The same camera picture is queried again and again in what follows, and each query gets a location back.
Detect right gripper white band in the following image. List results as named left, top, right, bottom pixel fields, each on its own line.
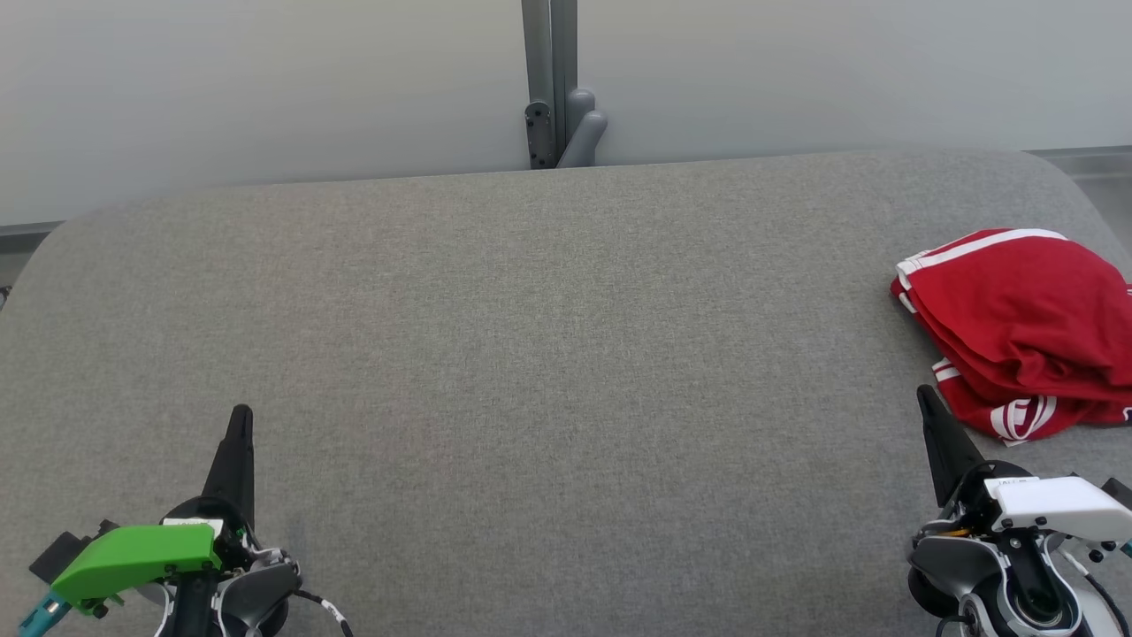
left=916, top=385, right=1132, bottom=543

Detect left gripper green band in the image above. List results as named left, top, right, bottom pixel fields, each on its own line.
left=50, top=405, right=257, bottom=617

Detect red jersey with white sleeves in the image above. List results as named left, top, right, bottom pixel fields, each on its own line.
left=931, top=358, right=1132, bottom=444

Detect red Bulls 23 shorts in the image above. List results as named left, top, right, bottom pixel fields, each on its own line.
left=891, top=228, right=1132, bottom=403

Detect grey fabric sofa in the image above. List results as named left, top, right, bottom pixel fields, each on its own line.
left=0, top=149, right=1132, bottom=637

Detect grey rounded pipe fitting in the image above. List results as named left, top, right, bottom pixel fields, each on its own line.
left=557, top=88, right=608, bottom=169

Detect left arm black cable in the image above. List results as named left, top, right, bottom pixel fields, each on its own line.
left=292, top=589, right=355, bottom=637

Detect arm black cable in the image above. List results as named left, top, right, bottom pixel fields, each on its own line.
left=1057, top=549, right=1126, bottom=637
left=292, top=589, right=355, bottom=637

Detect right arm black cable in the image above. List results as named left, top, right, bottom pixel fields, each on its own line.
left=1057, top=549, right=1126, bottom=637

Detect teal left camera connector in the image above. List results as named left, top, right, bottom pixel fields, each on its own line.
left=18, top=593, right=73, bottom=634

